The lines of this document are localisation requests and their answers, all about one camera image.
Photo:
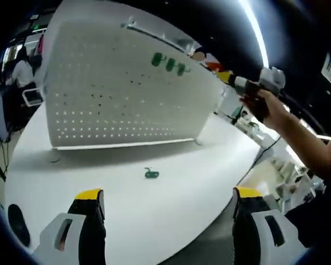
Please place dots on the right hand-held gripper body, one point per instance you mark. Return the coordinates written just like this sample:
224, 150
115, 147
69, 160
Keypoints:
271, 80

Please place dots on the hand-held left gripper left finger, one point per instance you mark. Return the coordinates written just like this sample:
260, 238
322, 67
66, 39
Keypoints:
58, 243

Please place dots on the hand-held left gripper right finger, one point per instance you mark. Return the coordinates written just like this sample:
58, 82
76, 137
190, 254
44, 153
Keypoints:
273, 248

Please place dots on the green hook assembly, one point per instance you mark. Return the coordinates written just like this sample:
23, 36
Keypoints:
181, 69
169, 64
151, 173
156, 59

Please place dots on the white perforated mounting plate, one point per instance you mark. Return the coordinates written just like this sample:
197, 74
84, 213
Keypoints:
121, 99

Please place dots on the person's right hand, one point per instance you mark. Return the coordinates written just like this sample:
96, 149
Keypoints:
262, 106

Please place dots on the black oval table grommet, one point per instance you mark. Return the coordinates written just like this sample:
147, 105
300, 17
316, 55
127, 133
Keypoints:
18, 225

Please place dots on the ceiling light strip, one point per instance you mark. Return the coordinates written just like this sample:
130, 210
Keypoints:
258, 33

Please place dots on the white overhead rail frame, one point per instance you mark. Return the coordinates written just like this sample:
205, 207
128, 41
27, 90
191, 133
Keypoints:
160, 34

